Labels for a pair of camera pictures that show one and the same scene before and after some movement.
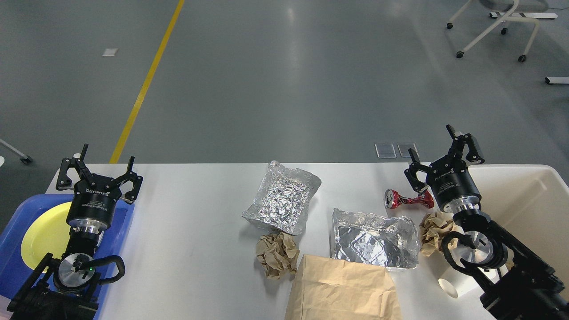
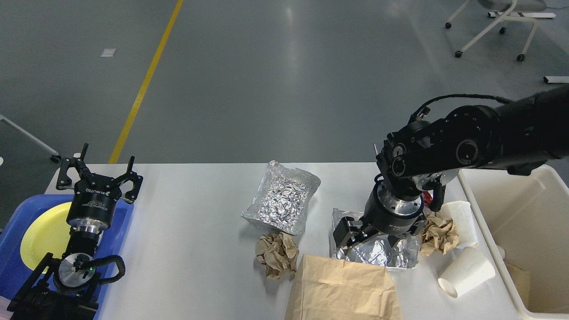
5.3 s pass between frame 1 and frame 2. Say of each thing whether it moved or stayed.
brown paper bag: stayed
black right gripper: moved
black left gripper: stayed
